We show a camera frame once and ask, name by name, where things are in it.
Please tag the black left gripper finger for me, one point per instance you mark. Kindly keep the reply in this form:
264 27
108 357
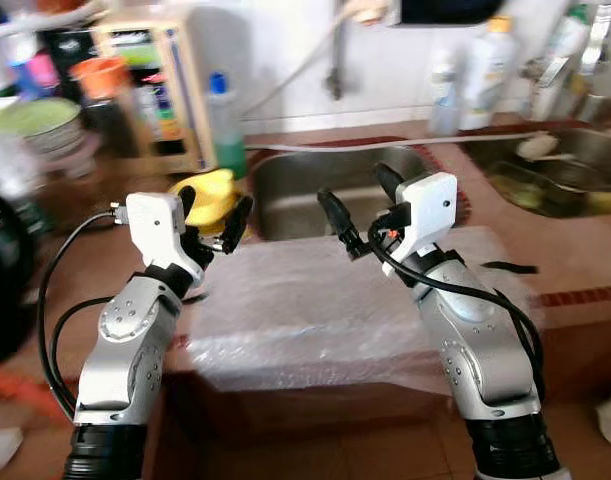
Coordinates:
239 222
188 205

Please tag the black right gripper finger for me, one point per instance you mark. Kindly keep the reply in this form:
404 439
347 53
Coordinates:
389 180
341 222

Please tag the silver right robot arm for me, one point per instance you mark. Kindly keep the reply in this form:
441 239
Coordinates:
480 350

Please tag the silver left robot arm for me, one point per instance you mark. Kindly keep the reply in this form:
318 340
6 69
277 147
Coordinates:
125 350

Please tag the black kitchen appliance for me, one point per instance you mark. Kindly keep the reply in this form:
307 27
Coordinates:
5 280

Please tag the black tape strip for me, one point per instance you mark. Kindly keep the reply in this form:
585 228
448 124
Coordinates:
510 267
200 295

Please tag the stainless steel sink basin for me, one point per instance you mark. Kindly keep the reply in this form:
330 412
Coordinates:
295 200
585 150

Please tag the thin clear tube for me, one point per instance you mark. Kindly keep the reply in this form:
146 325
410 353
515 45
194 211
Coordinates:
435 143

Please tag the green bottle with blue cap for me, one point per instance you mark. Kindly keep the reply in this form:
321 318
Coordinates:
228 140

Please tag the clear bubble wrap sheet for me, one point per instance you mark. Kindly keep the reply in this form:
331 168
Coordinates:
305 310

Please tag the small clear bottle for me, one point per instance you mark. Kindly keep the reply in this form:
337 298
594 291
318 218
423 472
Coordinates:
445 100

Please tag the cream carton with blue stripe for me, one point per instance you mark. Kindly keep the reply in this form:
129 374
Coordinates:
150 100

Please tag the white bottle with orange cap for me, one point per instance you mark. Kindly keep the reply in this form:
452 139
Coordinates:
488 80

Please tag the clear glass dish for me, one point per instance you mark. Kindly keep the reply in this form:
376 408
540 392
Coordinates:
535 190

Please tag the white round dish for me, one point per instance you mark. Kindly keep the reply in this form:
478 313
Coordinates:
537 148

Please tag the dark bottle with orange cap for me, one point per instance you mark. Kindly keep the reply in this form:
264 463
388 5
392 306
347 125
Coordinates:
100 75

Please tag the yellow item in sink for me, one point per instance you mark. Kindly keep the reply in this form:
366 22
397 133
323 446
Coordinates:
607 201

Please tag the green rimmed bowl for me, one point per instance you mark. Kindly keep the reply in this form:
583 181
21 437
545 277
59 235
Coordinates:
35 115

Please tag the black box with print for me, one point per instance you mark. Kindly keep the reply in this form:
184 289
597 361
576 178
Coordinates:
70 50

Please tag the blue pink packet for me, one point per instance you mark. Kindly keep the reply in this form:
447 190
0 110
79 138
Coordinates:
35 70

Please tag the white bottle with green cap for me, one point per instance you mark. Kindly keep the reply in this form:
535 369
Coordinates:
560 60

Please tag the shiny metal strip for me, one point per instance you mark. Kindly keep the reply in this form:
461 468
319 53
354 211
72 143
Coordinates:
600 40

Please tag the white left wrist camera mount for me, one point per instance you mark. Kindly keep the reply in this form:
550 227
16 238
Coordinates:
155 225

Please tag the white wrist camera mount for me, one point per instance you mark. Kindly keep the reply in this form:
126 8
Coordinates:
155 225
430 210

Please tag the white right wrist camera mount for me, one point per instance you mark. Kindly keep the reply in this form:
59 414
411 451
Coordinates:
430 210

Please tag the black wall object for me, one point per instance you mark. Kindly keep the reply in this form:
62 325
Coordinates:
450 10

